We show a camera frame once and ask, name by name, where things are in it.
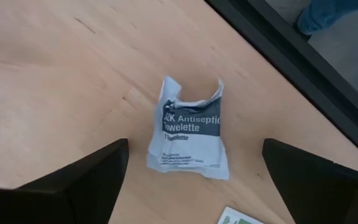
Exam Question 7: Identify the person's leg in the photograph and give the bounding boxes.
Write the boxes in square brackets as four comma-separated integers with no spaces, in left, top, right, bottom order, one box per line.
[296,0,358,35]

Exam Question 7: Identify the long white packet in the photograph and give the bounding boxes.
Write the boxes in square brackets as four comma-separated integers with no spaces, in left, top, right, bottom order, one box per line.
[218,206,264,224]

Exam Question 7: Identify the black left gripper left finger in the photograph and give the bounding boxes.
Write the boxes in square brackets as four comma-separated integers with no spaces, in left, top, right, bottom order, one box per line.
[0,138,130,224]

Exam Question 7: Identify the dark grey foil packet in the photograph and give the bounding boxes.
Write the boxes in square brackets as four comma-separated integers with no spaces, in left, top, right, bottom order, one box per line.
[146,75,230,180]

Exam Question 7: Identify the black aluminium table frame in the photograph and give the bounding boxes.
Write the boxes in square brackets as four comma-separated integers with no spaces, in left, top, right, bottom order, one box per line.
[203,0,358,167]

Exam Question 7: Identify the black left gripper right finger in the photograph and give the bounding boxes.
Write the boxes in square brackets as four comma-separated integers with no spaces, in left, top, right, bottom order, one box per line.
[262,138,358,224]

